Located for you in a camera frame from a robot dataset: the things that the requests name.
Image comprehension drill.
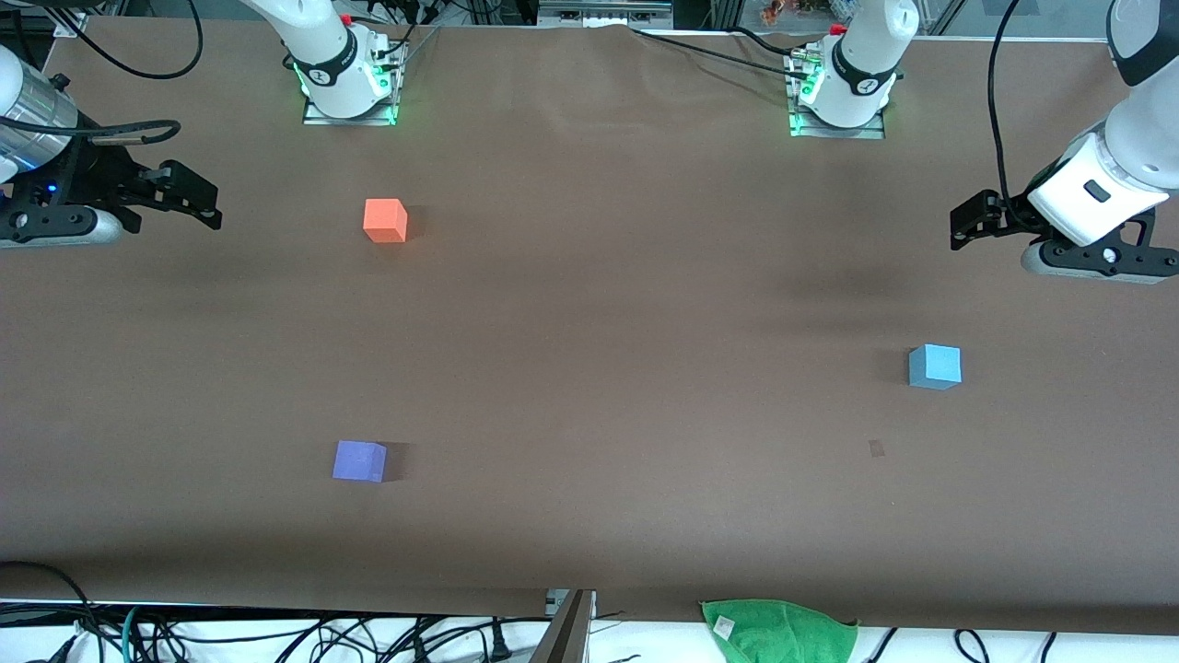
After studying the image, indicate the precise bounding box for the blue foam block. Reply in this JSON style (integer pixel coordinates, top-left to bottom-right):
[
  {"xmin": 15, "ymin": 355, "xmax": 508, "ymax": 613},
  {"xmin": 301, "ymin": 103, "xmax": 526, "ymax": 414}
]
[{"xmin": 908, "ymin": 343, "xmax": 963, "ymax": 391}]

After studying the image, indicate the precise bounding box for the orange foam block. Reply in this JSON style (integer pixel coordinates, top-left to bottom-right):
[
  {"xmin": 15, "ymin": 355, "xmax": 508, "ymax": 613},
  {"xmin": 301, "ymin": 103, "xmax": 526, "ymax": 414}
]
[{"xmin": 363, "ymin": 198, "xmax": 409, "ymax": 244}]

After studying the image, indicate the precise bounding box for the purple foam block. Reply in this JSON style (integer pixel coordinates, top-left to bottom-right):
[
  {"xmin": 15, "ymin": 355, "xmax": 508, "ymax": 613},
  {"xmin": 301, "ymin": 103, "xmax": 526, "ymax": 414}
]
[{"xmin": 332, "ymin": 439, "xmax": 389, "ymax": 483}]

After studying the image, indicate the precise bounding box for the brown table cover sheet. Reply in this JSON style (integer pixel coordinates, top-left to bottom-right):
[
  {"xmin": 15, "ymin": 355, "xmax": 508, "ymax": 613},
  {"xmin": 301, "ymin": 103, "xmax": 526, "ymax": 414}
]
[{"xmin": 0, "ymin": 17, "xmax": 1179, "ymax": 636}]

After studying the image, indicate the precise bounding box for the green cloth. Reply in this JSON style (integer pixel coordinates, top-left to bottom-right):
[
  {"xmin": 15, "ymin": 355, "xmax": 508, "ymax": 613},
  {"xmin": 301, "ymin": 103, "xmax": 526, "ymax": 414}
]
[{"xmin": 700, "ymin": 599, "xmax": 859, "ymax": 663}]

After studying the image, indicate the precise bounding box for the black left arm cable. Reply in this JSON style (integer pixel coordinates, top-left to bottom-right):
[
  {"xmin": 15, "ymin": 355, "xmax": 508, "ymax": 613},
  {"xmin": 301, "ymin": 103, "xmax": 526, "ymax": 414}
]
[{"xmin": 986, "ymin": 0, "xmax": 1026, "ymax": 231}]

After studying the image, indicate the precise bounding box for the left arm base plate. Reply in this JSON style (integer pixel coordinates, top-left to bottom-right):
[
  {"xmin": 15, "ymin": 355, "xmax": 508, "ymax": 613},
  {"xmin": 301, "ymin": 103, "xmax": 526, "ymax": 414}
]
[{"xmin": 786, "ymin": 46, "xmax": 890, "ymax": 139}]

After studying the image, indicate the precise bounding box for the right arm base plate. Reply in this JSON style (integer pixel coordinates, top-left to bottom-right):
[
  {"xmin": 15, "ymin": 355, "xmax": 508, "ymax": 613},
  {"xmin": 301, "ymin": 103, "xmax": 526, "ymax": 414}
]
[{"xmin": 302, "ymin": 37, "xmax": 406, "ymax": 125}]

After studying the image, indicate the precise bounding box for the short black table cable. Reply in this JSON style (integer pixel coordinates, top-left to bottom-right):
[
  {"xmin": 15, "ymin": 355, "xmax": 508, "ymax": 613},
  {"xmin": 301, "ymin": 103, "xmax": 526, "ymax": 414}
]
[{"xmin": 728, "ymin": 26, "xmax": 816, "ymax": 56}]

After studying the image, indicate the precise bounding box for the long black table cable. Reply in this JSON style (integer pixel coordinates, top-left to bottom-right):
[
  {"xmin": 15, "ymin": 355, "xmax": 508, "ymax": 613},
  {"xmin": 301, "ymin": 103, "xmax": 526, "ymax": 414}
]
[{"xmin": 631, "ymin": 26, "xmax": 811, "ymax": 75}]

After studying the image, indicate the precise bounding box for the thick black floor cable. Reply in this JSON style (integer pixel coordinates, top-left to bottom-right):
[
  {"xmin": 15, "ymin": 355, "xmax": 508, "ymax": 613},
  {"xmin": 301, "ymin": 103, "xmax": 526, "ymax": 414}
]
[{"xmin": 0, "ymin": 561, "xmax": 98, "ymax": 663}]

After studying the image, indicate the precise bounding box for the aluminium frame rail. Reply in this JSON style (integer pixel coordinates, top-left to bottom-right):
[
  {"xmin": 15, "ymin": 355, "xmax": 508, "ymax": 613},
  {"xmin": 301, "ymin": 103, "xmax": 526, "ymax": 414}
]
[{"xmin": 537, "ymin": 0, "xmax": 675, "ymax": 29}]

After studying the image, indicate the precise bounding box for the grey metal post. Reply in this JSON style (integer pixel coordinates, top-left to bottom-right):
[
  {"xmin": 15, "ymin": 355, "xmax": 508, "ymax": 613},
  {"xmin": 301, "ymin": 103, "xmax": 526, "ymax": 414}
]
[{"xmin": 530, "ymin": 589, "xmax": 596, "ymax": 663}]

